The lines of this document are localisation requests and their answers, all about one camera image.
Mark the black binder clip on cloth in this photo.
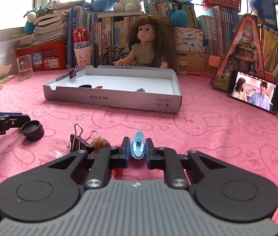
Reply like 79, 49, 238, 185
70, 123, 95, 154

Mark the brown-haired doll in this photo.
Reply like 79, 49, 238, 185
116, 15, 176, 69

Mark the blue plush lying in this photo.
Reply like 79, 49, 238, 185
83, 0, 116, 12

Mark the colourful pencil box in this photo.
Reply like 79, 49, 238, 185
175, 27, 203, 52

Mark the black round lid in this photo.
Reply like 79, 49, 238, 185
21, 120, 45, 142
79, 85, 92, 89

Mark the light blue hair clip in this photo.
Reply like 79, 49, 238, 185
130, 130, 145, 159

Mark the blue white plush far left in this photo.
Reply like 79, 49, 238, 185
23, 7, 39, 35

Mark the white cat paper cup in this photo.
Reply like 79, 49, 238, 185
74, 46, 92, 67

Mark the small glass jar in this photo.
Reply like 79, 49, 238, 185
174, 55, 188, 75

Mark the blue cardboard box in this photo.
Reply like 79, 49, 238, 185
247, 0, 277, 31

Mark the blue hair clip in tray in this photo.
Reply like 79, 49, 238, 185
136, 88, 145, 92

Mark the white cardboard tray box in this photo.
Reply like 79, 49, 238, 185
43, 65, 182, 113

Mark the pink triangular toy house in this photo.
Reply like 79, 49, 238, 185
210, 14, 274, 91

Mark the row of upright books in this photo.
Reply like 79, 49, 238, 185
65, 6, 275, 81

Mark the red Budweiser can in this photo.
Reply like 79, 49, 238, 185
73, 27, 92, 50

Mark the brown walnut keychain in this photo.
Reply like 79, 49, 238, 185
87, 131, 111, 153

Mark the black binder clip on tray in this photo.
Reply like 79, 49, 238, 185
67, 65, 79, 79

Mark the clear glass mug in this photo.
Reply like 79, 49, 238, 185
16, 54, 33, 80

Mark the red plastic basket left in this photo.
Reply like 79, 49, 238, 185
14, 39, 67, 71

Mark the black miniature bicycle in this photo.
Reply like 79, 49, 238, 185
96, 47, 129, 67

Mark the pink rabbit tablecloth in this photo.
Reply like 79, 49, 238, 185
0, 71, 278, 225

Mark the black round lid in tray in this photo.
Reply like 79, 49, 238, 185
79, 85, 92, 89

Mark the stack of books left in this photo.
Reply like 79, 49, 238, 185
13, 0, 84, 43

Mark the smartphone showing video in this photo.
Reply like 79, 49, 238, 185
227, 70, 278, 114

